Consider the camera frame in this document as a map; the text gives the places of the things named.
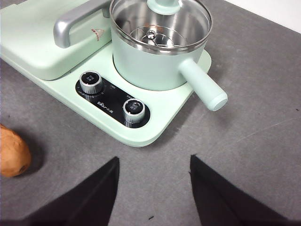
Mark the green breakfast machine base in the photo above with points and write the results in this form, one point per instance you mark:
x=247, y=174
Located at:
x=164, y=113

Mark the glass lid with green knob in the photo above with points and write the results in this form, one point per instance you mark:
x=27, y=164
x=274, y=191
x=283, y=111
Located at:
x=162, y=5

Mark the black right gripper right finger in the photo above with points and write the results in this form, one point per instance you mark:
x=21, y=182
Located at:
x=216, y=200

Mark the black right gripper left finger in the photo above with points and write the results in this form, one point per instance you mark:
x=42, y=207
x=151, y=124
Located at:
x=94, y=197

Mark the brown potato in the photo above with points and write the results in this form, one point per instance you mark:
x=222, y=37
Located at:
x=13, y=153

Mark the silver control knob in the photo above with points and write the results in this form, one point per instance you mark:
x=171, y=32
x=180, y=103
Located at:
x=134, y=110
x=91, y=82

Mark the steel steamer rack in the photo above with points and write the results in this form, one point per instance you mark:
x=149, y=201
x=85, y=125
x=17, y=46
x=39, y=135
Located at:
x=164, y=38

